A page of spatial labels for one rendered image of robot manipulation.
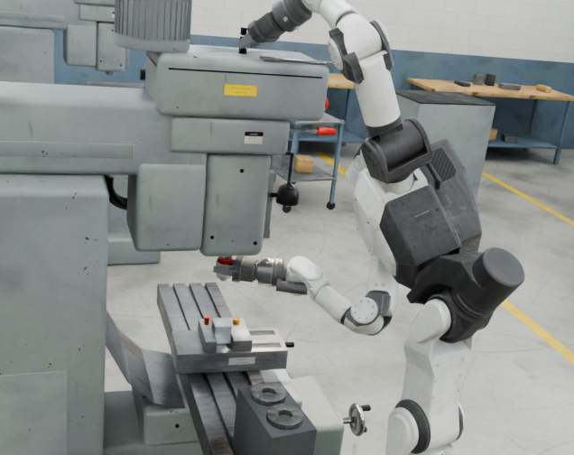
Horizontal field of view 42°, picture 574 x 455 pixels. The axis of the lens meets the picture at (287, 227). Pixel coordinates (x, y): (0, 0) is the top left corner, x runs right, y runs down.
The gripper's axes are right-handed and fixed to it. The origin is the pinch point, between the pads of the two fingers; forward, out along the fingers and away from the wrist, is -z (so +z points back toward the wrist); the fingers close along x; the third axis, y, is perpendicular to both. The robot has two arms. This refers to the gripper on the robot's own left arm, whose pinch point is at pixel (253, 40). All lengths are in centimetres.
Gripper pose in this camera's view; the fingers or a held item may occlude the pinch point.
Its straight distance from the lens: 209.6
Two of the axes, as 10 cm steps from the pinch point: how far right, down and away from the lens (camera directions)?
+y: -4.6, -8.9, 0.3
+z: 7.5, -4.0, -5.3
